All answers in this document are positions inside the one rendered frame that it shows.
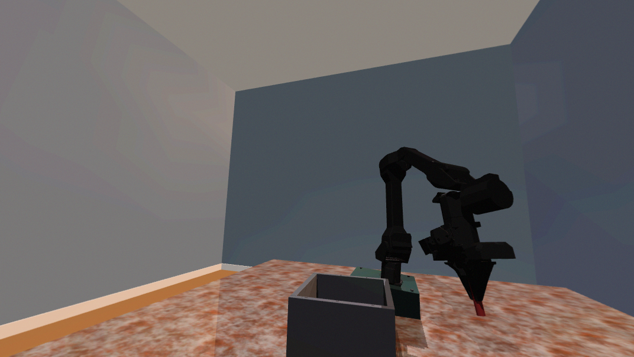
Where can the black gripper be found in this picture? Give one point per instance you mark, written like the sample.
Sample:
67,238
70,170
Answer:
472,261

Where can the dark red peg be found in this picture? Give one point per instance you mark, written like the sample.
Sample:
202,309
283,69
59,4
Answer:
478,306

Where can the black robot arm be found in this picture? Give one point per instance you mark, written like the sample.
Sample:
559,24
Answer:
477,196

